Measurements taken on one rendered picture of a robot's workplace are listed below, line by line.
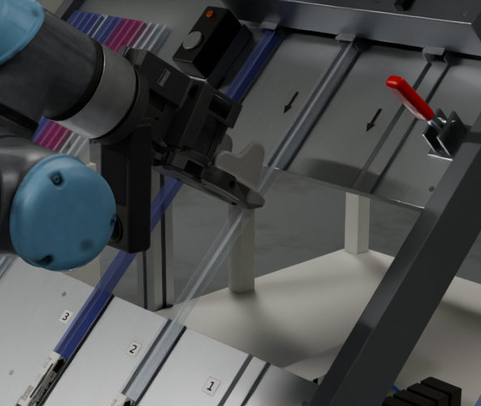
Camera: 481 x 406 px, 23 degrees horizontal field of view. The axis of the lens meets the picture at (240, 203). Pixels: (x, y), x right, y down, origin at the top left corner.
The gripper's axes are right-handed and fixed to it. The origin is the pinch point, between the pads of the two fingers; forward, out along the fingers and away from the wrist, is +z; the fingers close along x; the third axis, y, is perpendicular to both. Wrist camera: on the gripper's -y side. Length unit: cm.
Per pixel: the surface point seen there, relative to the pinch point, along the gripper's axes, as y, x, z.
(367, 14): 21.0, -4.9, 0.5
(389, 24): 20.7, -6.9, 1.7
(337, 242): 31, 174, 227
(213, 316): -11, 41, 45
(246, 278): -3, 45, 53
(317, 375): -12.6, 10.5, 33.9
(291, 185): 51, 234, 260
